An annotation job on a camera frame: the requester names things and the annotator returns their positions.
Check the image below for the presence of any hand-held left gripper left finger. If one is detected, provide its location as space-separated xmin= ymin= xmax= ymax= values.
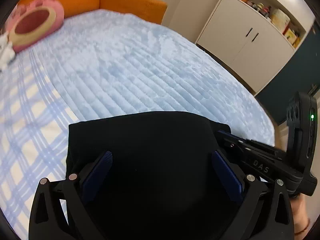
xmin=29 ymin=151 xmax=113 ymax=240

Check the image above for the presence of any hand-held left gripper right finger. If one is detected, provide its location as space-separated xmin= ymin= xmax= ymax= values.
xmin=211 ymin=150 xmax=295 ymax=240

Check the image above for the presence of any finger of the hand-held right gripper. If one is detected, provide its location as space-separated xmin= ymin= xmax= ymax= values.
xmin=216 ymin=129 xmax=250 ymax=165

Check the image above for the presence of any black garment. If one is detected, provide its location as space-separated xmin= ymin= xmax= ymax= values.
xmin=66 ymin=111 xmax=232 ymax=240

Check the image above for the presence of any person's right forearm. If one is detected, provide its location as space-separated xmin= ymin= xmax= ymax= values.
xmin=291 ymin=194 xmax=312 ymax=235

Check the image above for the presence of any white cabinet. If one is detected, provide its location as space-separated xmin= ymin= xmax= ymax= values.
xmin=195 ymin=0 xmax=316 ymax=95

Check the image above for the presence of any blue plaid blanket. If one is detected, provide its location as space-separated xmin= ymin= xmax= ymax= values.
xmin=0 ymin=9 xmax=275 ymax=228

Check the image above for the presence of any yellow box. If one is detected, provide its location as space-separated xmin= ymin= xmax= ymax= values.
xmin=284 ymin=27 xmax=300 ymax=45

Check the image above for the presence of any white plush toy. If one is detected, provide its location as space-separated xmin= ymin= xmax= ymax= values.
xmin=0 ymin=31 xmax=16 ymax=72

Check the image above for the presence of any pink plush toy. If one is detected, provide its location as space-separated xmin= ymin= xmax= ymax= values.
xmin=5 ymin=0 xmax=65 ymax=53

